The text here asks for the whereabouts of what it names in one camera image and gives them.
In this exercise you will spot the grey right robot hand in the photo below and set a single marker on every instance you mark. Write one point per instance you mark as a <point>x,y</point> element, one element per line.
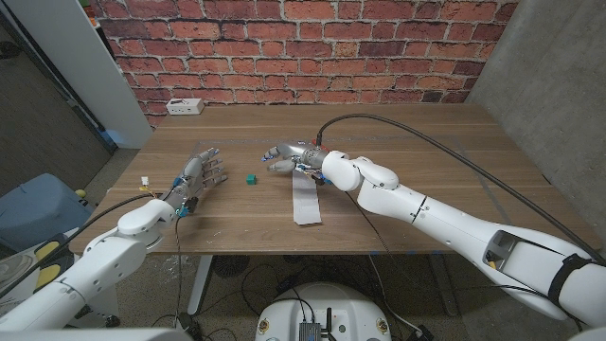
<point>298,152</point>

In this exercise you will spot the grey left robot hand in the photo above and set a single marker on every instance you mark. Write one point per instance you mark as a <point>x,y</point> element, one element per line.
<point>194,173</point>

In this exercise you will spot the white receipt paper strip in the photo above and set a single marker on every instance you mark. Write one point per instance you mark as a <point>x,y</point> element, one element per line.
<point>305,201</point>

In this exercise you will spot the small green cube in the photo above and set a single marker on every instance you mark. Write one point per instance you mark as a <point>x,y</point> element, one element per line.
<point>251,179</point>

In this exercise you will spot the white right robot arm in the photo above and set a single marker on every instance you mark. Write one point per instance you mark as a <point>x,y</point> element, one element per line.
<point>450,222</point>

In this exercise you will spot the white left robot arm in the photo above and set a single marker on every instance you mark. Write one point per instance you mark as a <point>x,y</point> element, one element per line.
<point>94,270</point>

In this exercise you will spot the white power strip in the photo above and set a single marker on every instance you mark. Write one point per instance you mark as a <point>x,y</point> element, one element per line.
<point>184,107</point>

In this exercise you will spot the black round floor fan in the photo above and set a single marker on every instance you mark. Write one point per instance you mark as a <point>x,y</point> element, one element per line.
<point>229,266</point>

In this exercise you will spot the red brick print backdrop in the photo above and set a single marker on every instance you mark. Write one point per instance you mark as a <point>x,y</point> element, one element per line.
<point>303,47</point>

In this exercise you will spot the yellow-green tennis ball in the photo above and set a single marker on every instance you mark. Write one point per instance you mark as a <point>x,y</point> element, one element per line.
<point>81,193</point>

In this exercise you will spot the white table leg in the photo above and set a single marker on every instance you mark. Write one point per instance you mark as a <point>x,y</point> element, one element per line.
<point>199,289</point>

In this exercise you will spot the blue chair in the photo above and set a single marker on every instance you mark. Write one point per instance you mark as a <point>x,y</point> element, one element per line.
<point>38,208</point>

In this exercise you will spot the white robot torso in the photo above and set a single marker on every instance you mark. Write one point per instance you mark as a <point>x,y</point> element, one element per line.
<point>350,308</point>

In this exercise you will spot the yellow and black foot pedal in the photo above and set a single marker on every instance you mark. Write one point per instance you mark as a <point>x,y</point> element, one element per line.
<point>47,253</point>

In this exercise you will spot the black torso antenna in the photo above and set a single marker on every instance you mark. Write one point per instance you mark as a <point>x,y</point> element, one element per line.
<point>328,322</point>

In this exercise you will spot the grey electronics module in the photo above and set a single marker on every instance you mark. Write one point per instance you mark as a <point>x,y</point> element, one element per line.
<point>310,331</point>

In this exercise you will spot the grey table leg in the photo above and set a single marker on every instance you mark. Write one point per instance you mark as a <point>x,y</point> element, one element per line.
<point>442,284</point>

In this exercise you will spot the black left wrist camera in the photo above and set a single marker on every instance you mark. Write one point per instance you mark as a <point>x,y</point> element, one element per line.
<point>191,205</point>

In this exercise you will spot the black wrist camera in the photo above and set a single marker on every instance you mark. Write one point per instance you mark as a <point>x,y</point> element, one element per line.
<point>319,179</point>
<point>191,205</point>

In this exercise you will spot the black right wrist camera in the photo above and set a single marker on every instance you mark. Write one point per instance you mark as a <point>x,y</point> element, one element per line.
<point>319,179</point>

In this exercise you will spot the white wall panel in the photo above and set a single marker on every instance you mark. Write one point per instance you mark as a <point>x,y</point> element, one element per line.
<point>85,61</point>

